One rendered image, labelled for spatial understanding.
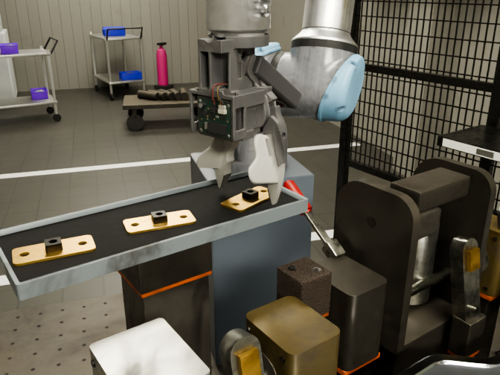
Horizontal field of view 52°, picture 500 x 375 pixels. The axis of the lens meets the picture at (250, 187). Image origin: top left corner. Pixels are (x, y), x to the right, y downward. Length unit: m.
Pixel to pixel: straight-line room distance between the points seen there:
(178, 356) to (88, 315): 0.82
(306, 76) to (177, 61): 7.40
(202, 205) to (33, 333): 0.71
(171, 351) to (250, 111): 0.28
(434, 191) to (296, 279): 0.21
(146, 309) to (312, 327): 0.20
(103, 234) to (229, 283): 0.44
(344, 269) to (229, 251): 0.33
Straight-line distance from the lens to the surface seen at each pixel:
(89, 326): 1.28
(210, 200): 0.70
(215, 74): 0.60
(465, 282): 0.78
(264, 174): 0.63
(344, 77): 0.87
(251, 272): 1.02
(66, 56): 8.15
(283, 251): 1.02
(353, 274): 0.69
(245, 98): 0.59
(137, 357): 0.51
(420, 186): 0.70
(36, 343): 1.27
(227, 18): 0.59
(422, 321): 0.83
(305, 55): 0.90
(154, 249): 0.58
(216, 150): 0.68
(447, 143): 1.56
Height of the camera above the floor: 1.43
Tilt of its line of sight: 21 degrees down
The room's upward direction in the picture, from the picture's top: straight up
